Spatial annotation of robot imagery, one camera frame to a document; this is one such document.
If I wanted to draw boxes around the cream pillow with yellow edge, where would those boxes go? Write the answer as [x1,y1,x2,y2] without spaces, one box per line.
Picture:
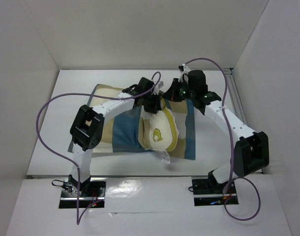
[138,98,179,152]

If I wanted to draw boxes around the blue beige patchwork pillowcase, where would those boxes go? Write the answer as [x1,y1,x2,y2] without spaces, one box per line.
[67,83,197,161]

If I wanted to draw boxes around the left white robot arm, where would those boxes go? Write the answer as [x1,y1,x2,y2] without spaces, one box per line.
[68,85,160,196]

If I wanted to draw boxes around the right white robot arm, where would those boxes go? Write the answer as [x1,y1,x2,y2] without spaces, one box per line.
[163,78,270,193]

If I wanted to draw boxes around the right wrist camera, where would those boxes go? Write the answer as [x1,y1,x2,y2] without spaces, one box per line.
[187,70,208,90]

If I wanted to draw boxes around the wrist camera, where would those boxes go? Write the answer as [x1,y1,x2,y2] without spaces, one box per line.
[187,70,208,90]
[135,77,154,94]

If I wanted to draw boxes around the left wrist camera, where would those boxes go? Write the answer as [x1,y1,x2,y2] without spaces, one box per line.
[135,77,154,94]

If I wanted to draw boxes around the aluminium rail right side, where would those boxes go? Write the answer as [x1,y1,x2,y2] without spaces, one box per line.
[223,68,263,175]

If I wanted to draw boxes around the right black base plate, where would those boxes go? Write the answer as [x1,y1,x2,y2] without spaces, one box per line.
[192,178,227,195]

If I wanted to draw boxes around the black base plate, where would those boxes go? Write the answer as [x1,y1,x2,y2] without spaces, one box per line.
[192,178,227,195]
[60,179,106,198]

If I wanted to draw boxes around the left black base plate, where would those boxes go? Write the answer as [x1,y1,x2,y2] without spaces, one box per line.
[60,179,106,198]

